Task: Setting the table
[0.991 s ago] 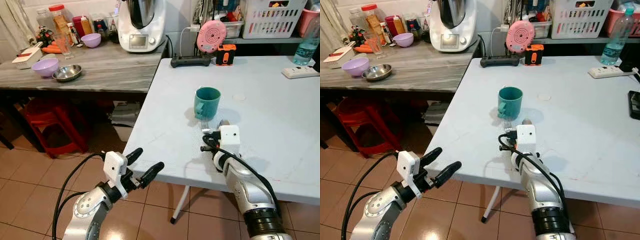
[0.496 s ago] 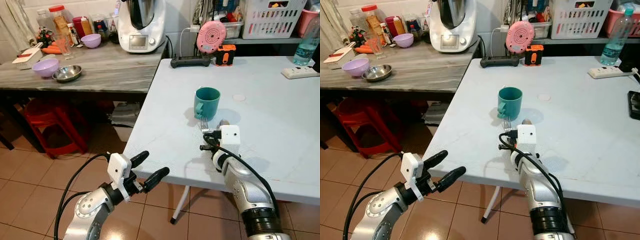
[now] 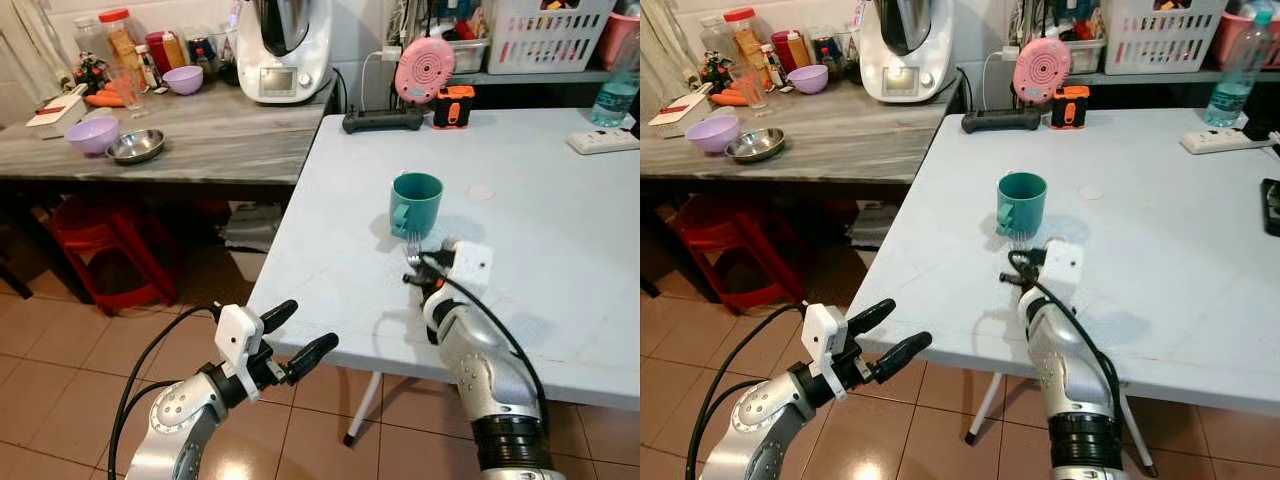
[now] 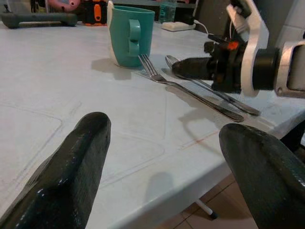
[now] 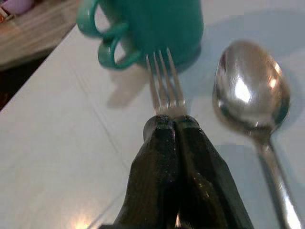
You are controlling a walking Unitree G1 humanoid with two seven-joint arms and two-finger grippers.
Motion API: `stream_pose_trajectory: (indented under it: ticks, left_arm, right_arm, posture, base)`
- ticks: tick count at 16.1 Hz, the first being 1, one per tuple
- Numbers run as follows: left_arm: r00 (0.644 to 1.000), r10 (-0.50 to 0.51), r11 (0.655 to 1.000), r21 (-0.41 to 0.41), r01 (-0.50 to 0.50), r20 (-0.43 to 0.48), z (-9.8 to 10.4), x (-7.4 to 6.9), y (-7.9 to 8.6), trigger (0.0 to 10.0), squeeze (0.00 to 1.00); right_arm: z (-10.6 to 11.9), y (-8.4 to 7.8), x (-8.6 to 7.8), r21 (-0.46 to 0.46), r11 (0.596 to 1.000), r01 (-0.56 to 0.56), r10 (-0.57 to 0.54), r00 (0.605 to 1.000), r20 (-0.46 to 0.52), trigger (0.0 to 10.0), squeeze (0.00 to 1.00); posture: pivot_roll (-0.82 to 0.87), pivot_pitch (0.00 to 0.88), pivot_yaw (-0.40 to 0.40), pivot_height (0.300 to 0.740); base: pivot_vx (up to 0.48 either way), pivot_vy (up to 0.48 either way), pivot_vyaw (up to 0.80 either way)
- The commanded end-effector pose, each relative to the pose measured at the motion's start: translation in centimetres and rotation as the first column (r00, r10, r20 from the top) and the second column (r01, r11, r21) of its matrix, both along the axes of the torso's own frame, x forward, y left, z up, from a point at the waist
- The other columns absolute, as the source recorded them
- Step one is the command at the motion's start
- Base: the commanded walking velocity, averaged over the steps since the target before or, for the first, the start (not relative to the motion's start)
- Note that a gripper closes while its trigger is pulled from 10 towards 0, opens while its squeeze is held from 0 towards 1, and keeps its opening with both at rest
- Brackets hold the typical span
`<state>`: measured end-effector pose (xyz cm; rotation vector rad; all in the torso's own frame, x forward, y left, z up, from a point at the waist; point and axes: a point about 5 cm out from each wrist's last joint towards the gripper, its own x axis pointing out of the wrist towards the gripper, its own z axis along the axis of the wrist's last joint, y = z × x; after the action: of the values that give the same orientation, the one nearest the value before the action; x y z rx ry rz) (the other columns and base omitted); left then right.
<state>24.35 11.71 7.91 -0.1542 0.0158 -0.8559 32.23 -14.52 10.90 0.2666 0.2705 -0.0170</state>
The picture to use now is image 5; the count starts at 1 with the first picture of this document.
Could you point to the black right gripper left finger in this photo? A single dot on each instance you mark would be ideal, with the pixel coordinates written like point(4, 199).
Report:
point(152, 171)

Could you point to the silver metal spoon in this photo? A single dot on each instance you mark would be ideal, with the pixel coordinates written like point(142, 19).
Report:
point(250, 90)

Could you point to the purple object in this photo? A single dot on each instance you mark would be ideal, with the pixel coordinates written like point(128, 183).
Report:
point(17, 5)

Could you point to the light blue plate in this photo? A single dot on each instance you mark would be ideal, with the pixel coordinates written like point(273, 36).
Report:
point(262, 47)

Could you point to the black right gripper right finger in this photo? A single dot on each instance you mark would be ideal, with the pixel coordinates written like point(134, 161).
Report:
point(209, 181)

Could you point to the teal green mug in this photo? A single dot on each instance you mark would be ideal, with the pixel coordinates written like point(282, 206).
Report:
point(147, 31)

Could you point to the silver metal fork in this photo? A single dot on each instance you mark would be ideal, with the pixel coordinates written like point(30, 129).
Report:
point(164, 83)

